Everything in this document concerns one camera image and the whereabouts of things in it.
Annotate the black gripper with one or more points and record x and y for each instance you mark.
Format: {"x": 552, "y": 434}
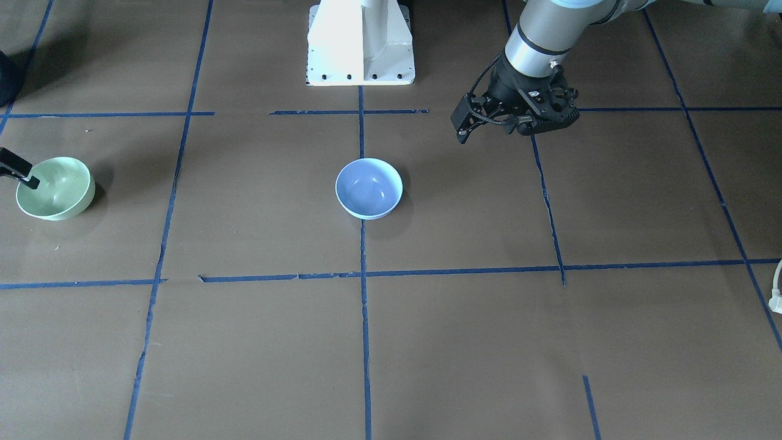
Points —
{"x": 504, "y": 88}

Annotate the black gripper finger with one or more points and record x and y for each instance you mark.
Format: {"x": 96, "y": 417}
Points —
{"x": 14, "y": 167}

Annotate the green bowl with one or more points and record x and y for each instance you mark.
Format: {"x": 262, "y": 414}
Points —
{"x": 66, "y": 189}

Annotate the blue bowl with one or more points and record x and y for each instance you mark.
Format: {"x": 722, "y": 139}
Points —
{"x": 368, "y": 188}

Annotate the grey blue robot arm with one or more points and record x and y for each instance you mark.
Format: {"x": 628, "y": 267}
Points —
{"x": 563, "y": 57}

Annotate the blue saucepan with lid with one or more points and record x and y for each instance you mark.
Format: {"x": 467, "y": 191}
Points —
{"x": 11, "y": 79}

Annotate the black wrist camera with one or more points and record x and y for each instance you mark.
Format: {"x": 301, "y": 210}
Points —
{"x": 473, "y": 112}

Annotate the white pedestal column base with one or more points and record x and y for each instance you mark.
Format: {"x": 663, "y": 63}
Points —
{"x": 359, "y": 43}

